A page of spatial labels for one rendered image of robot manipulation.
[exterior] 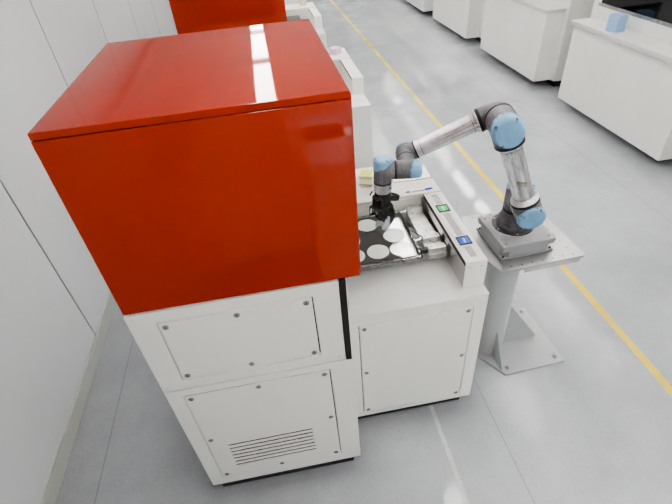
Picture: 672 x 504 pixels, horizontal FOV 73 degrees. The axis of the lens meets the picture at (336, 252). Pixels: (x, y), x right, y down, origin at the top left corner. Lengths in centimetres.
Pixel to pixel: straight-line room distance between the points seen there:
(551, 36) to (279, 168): 557
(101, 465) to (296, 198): 196
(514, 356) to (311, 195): 192
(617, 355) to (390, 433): 139
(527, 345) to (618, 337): 55
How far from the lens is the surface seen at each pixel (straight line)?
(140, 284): 145
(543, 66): 661
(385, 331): 198
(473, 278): 201
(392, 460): 245
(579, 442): 268
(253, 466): 230
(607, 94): 548
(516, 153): 189
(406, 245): 209
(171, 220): 129
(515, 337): 294
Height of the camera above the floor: 220
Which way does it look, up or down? 39 degrees down
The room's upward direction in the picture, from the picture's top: 5 degrees counter-clockwise
